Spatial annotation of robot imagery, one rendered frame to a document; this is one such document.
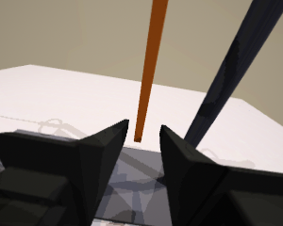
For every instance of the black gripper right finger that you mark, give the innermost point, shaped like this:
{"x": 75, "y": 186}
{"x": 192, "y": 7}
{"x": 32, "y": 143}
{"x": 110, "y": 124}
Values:
{"x": 195, "y": 182}

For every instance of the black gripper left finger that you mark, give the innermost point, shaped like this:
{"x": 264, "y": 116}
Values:
{"x": 88, "y": 162}

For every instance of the orange long bar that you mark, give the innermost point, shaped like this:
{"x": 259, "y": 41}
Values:
{"x": 153, "y": 43}

